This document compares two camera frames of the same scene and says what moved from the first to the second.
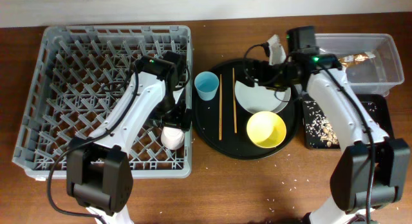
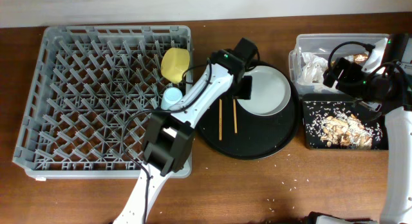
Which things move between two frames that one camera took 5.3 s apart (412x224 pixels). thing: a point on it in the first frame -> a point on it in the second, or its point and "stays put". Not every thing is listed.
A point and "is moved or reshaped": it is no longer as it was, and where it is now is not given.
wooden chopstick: [234, 100] stays put
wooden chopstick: [220, 109] stays put
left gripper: [179, 119] -> [247, 87]
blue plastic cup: [206, 84] is moved or reshaped
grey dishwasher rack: [80, 75] stays put
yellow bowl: [266, 129] is moved or reshaped
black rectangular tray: [313, 114] stays put
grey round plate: [261, 98] stays put
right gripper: [267, 80] -> [352, 70]
